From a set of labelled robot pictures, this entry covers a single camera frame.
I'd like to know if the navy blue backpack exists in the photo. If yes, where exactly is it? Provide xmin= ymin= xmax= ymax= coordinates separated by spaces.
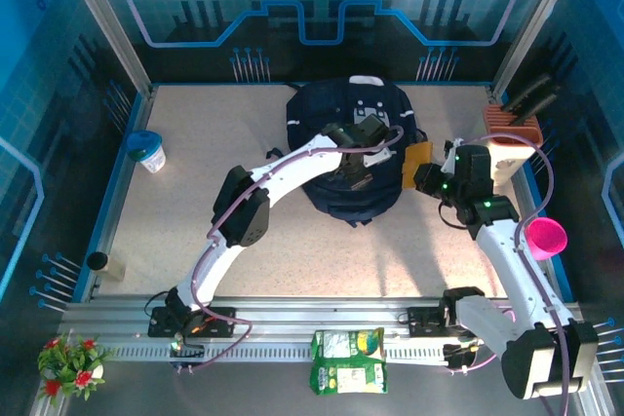
xmin=265 ymin=75 xmax=428 ymax=228

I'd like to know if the orange white knife block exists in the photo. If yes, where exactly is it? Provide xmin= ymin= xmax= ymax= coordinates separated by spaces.
xmin=482 ymin=103 xmax=545 ymax=188

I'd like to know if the pink plastic cup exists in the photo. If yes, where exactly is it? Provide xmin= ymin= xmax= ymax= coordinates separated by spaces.
xmin=524 ymin=217 xmax=569 ymax=261

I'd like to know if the white cup with blue lid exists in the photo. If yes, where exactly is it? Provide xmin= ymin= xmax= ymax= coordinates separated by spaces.
xmin=126 ymin=130 xmax=168 ymax=173

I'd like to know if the green snack bag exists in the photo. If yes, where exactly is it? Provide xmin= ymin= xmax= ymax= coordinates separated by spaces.
xmin=310 ymin=327 xmax=390 ymax=396

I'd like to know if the beige bottle with black cap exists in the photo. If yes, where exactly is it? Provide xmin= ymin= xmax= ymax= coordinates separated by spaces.
xmin=86 ymin=250 xmax=127 ymax=284

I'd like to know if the artificial red flower plant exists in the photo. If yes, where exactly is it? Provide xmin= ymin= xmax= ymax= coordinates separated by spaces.
xmin=36 ymin=332 xmax=116 ymax=407

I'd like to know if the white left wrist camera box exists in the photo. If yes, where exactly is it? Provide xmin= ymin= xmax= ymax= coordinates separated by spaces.
xmin=363 ymin=147 xmax=394 ymax=168

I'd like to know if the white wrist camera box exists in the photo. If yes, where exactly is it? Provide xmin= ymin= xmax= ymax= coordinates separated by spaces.
xmin=442 ymin=138 xmax=464 ymax=173
xmin=363 ymin=147 xmax=394 ymax=168

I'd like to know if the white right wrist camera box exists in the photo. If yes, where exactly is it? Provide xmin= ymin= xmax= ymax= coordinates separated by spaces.
xmin=442 ymin=138 xmax=464 ymax=173

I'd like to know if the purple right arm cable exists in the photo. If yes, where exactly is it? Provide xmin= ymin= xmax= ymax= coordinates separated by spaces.
xmin=450 ymin=135 xmax=570 ymax=416

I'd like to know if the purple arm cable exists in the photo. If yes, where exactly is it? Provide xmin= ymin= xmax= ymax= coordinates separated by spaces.
xmin=450 ymin=135 xmax=570 ymax=416
xmin=187 ymin=126 xmax=406 ymax=372

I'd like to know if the black knife handle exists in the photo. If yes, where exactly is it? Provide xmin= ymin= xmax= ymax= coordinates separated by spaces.
xmin=511 ymin=84 xmax=562 ymax=128
xmin=501 ymin=72 xmax=552 ymax=113

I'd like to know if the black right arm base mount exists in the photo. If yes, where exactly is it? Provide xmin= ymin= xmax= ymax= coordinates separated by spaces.
xmin=407 ymin=306 xmax=459 ymax=339

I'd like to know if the aluminium frame post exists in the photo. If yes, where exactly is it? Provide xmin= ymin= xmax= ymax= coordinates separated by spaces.
xmin=489 ymin=0 xmax=586 ymax=95
xmin=53 ymin=0 xmax=156 ymax=98

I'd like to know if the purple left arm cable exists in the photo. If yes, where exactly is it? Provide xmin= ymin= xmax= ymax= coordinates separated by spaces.
xmin=187 ymin=126 xmax=406 ymax=372

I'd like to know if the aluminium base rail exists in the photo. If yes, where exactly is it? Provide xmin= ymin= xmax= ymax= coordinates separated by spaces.
xmin=58 ymin=294 xmax=586 ymax=363

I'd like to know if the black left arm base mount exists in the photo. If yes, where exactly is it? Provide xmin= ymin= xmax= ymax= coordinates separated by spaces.
xmin=148 ymin=306 xmax=243 ymax=339

